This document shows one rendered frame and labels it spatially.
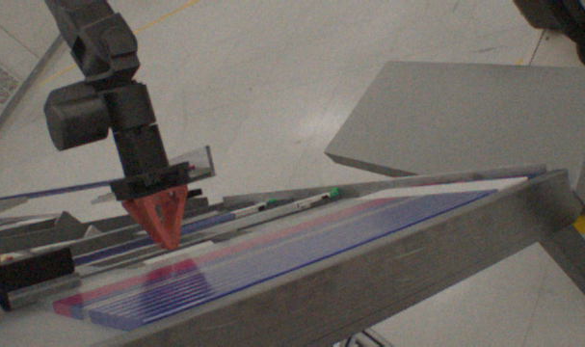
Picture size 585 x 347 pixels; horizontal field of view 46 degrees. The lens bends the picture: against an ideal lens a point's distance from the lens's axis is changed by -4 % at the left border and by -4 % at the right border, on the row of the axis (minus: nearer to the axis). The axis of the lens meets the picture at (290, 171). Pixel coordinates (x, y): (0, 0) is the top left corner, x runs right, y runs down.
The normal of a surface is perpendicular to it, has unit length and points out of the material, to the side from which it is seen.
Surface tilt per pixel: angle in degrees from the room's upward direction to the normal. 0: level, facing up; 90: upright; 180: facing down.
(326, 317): 90
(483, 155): 0
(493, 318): 0
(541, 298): 0
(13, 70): 90
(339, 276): 90
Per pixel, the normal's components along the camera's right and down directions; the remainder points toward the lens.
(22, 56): 0.63, -0.08
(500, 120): -0.66, -0.58
